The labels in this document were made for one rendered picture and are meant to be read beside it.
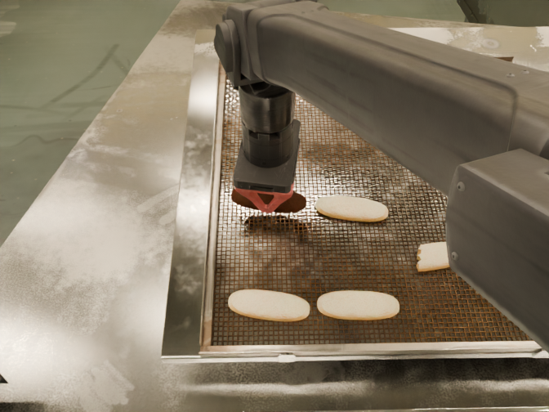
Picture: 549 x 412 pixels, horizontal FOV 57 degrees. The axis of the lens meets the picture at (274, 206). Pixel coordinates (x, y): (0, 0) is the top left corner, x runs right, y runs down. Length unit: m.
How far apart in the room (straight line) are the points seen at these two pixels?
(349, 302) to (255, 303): 0.11
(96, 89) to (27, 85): 0.36
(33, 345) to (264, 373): 0.31
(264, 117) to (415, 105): 0.29
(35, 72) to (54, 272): 2.27
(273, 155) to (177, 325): 0.24
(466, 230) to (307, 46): 0.20
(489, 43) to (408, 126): 0.78
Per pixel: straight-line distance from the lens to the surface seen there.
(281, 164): 0.57
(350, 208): 0.70
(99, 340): 0.73
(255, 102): 0.50
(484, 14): 2.91
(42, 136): 2.54
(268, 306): 0.62
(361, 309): 0.63
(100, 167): 0.97
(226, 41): 0.46
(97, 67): 2.95
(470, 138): 0.21
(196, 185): 0.73
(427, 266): 0.67
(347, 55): 0.29
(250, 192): 0.61
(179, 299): 0.65
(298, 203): 0.66
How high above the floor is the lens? 1.43
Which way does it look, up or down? 46 degrees down
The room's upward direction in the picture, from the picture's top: straight up
